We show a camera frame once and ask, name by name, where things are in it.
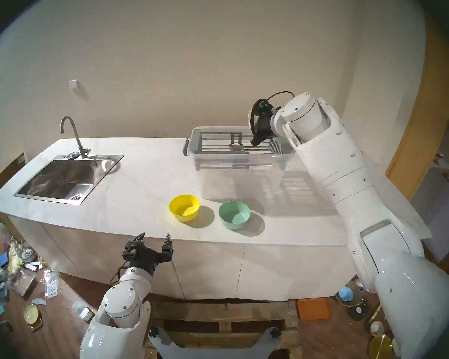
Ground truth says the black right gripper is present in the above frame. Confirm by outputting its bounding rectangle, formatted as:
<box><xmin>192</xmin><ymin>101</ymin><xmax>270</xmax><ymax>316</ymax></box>
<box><xmin>250</xmin><ymin>110</ymin><xmax>282</xmax><ymax>146</ymax></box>

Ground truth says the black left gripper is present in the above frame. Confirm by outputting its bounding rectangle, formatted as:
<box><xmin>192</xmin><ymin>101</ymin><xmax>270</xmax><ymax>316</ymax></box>
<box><xmin>122</xmin><ymin>232</ymin><xmax>174</xmax><ymax>277</ymax></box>

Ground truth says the yellow plastic bowl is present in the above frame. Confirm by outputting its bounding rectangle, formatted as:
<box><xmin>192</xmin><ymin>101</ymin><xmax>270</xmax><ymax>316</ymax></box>
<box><xmin>169</xmin><ymin>194</ymin><xmax>201</xmax><ymax>223</ymax></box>

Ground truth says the mint green plastic bowl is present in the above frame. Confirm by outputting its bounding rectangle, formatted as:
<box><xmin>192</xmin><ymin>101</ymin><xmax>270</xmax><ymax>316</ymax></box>
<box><xmin>219</xmin><ymin>201</ymin><xmax>251</xmax><ymax>230</ymax></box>

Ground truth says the golden yellow round plate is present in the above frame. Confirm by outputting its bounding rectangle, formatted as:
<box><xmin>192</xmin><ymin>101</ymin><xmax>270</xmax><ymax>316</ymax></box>
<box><xmin>368</xmin><ymin>335</ymin><xmax>394</xmax><ymax>359</ymax></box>

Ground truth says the clear plastic storage box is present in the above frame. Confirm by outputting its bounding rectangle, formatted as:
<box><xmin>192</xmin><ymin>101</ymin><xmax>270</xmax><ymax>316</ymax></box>
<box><xmin>183</xmin><ymin>126</ymin><xmax>296</xmax><ymax>202</ymax></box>

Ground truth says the white counter cabinet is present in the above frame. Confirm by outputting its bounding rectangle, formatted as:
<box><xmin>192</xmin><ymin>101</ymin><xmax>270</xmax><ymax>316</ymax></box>
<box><xmin>7</xmin><ymin>212</ymin><xmax>357</xmax><ymax>302</ymax></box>

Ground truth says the small clear jar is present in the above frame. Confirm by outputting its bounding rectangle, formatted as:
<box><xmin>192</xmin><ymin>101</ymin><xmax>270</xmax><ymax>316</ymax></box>
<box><xmin>72</xmin><ymin>300</ymin><xmax>94</xmax><ymax>322</ymax></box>

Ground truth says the wooden pallet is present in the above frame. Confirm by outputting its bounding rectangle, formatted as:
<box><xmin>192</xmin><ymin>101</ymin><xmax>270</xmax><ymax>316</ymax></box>
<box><xmin>145</xmin><ymin>300</ymin><xmax>303</xmax><ymax>359</ymax></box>

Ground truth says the stainless steel sink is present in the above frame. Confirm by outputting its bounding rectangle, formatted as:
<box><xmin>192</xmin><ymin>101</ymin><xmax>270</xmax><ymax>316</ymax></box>
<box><xmin>14</xmin><ymin>154</ymin><xmax>124</xmax><ymax>206</ymax></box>

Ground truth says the clear bag white label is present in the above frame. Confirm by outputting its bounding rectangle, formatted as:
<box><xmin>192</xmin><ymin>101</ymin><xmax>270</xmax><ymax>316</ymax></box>
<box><xmin>43</xmin><ymin>270</ymin><xmax>61</xmax><ymax>298</ymax></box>

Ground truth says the steel gooseneck faucet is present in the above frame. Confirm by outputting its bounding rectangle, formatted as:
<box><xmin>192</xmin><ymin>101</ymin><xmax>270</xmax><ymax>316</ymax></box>
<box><xmin>60</xmin><ymin>116</ymin><xmax>93</xmax><ymax>159</ymax></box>

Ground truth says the pale yellow round dish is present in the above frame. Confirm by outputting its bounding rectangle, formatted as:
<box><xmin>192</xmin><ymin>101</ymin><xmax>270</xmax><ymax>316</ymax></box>
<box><xmin>24</xmin><ymin>304</ymin><xmax>44</xmax><ymax>331</ymax></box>

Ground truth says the brown cardboard box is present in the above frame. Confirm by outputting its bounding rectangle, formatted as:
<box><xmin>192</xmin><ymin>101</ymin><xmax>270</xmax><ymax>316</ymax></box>
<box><xmin>0</xmin><ymin>153</ymin><xmax>26</xmax><ymax>199</ymax></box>

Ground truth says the orange plastic tray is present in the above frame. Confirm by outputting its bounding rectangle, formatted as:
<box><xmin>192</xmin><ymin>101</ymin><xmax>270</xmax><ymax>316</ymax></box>
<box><xmin>297</xmin><ymin>298</ymin><xmax>331</xmax><ymax>322</ymax></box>

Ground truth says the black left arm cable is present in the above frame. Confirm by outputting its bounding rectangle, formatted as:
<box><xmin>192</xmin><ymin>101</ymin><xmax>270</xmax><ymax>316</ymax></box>
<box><xmin>109</xmin><ymin>260</ymin><xmax>129</xmax><ymax>285</ymax></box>

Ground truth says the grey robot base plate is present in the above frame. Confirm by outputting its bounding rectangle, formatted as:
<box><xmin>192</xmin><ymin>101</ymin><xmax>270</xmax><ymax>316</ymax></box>
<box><xmin>148</xmin><ymin>326</ymin><xmax>283</xmax><ymax>359</ymax></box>

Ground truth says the wooden door frame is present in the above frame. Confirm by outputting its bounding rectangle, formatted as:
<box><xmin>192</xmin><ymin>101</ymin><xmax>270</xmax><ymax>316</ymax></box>
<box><xmin>385</xmin><ymin>10</ymin><xmax>449</xmax><ymax>200</ymax></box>

